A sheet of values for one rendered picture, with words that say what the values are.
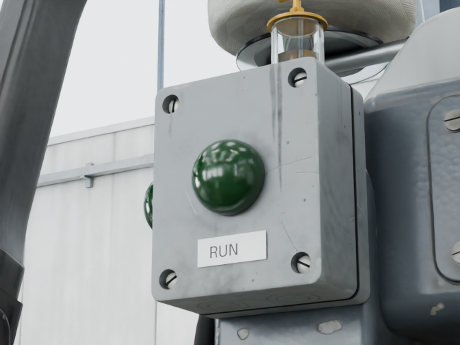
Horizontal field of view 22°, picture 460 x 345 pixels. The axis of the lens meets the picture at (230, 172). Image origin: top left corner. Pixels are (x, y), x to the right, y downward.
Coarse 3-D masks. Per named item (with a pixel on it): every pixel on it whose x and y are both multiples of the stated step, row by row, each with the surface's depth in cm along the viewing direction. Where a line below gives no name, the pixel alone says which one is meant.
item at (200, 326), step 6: (204, 318) 52; (210, 318) 52; (198, 324) 52; (204, 324) 52; (210, 324) 52; (198, 330) 52; (204, 330) 52; (210, 330) 52; (198, 336) 52; (204, 336) 52; (210, 336) 52; (198, 342) 52; (204, 342) 52; (210, 342) 52
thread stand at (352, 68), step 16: (336, 32) 87; (352, 32) 87; (240, 48) 90; (256, 48) 89; (336, 48) 89; (352, 48) 89; (368, 48) 89; (384, 48) 88; (400, 48) 87; (240, 64) 92; (256, 64) 92; (336, 64) 90; (352, 64) 89; (368, 64) 89; (384, 64) 92; (352, 80) 96
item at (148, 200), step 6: (150, 186) 49; (150, 192) 49; (144, 198) 49; (150, 198) 48; (144, 204) 49; (150, 204) 48; (144, 210) 49; (150, 210) 48; (150, 216) 48; (150, 222) 49
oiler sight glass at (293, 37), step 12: (276, 24) 55; (288, 24) 55; (300, 24) 55; (312, 24) 55; (276, 36) 55; (288, 36) 55; (300, 36) 55; (312, 36) 55; (276, 48) 55; (288, 48) 55; (300, 48) 55; (312, 48) 55; (276, 60) 55
